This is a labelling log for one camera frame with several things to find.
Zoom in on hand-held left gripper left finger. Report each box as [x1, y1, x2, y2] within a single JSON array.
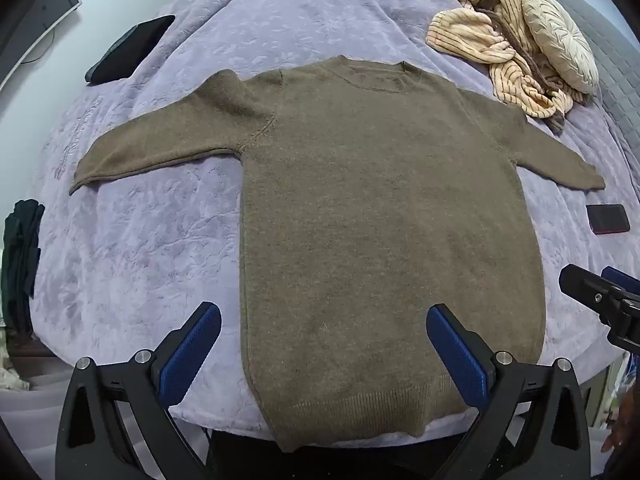
[[55, 301, 223, 480]]

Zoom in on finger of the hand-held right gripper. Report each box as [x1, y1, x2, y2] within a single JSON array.
[[601, 266, 640, 295], [559, 262, 640, 321]]

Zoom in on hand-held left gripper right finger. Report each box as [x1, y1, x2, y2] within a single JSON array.
[[425, 303, 591, 480]]

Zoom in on brown knit sweater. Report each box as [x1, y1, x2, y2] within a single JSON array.
[[68, 55, 607, 453]]

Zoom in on dark green folded clothes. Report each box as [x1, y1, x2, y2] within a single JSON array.
[[1, 199, 46, 341]]

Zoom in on person's right hand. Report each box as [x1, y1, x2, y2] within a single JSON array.
[[602, 390, 640, 461]]

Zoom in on black phone with red case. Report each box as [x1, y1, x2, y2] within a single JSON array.
[[586, 203, 631, 235]]

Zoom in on purple embossed blanket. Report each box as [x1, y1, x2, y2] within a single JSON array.
[[27, 0, 640, 436]]

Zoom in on white crumpled cloth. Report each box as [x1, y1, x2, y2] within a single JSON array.
[[0, 364, 30, 392]]

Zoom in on grey quilted headboard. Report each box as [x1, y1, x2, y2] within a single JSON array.
[[550, 0, 640, 161]]

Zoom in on round pleated cream cushion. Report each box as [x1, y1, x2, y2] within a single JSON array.
[[521, 0, 600, 95]]

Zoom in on beige striped garment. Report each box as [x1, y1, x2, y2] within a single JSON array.
[[426, 0, 591, 133]]

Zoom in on black tablet case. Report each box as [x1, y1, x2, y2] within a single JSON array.
[[84, 14, 177, 86]]

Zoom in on white-framed wall television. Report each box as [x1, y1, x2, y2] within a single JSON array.
[[0, 0, 83, 91]]

